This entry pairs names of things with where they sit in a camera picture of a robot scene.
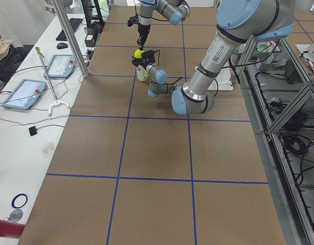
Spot seated person in beige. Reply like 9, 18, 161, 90
0, 34, 30, 84

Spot white tennis ball can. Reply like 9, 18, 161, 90
136, 67, 148, 82

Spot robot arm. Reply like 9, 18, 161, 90
137, 0, 190, 50
128, 0, 295, 115

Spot red cylinder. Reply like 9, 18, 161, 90
0, 219, 25, 239

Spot small black square device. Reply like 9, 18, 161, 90
28, 126, 37, 136

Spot white reacher grabber stick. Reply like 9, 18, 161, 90
35, 46, 70, 116

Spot black box with label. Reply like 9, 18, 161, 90
85, 28, 98, 47

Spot near blue teach pendant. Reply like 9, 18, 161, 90
2, 79, 46, 110

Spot blue teach pendant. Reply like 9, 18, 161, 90
2, 79, 46, 110
46, 55, 77, 79

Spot black computer mouse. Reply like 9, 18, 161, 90
56, 42, 68, 50

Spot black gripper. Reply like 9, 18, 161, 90
132, 58, 150, 72
137, 24, 150, 50

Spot round metal disc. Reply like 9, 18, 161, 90
8, 209, 23, 223

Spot yellow Wilson tennis ball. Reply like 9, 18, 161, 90
134, 49, 144, 59

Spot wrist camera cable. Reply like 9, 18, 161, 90
151, 49, 220, 97

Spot black keyboard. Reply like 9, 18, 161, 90
55, 17, 84, 42

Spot far blue teach pendant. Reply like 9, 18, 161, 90
46, 55, 77, 79

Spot blue tape ring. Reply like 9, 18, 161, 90
11, 193, 28, 209

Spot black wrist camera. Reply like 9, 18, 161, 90
127, 15, 139, 27
141, 50, 155, 65

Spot black computer monitor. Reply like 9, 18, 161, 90
81, 0, 98, 28

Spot aluminium frame post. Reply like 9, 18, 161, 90
52, 0, 89, 78

